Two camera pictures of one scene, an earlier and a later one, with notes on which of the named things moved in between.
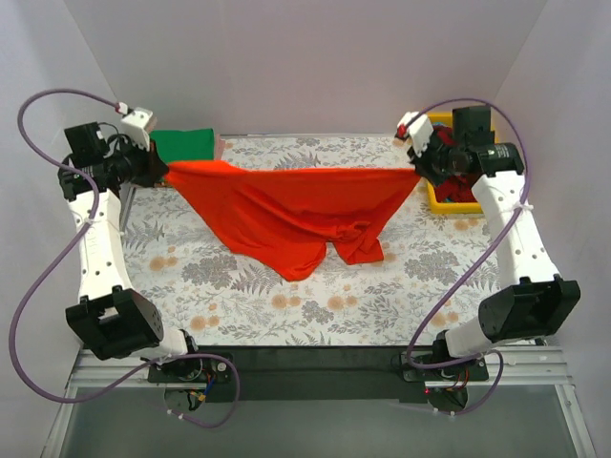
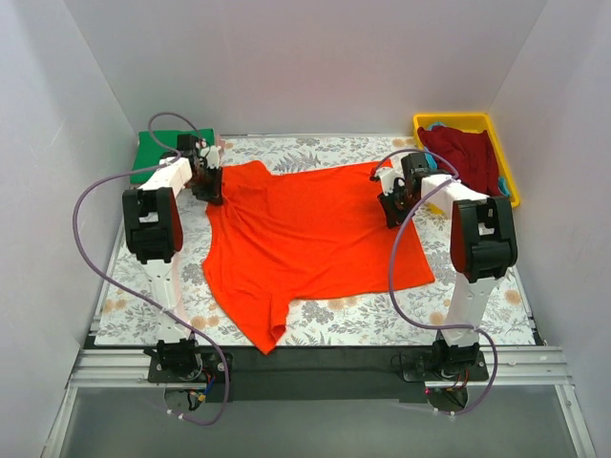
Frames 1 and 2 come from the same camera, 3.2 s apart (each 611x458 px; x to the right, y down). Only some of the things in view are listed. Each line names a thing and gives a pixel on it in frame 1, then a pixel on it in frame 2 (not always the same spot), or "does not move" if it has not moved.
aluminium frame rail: x=92 y=368 does not move
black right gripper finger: x=420 y=167 to x=394 y=213
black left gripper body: x=154 y=166 to x=210 y=186
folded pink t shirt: x=220 y=147 does not move
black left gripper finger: x=158 y=168 to x=217 y=199
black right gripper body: x=421 y=162 to x=394 y=210
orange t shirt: x=284 y=218 does not move
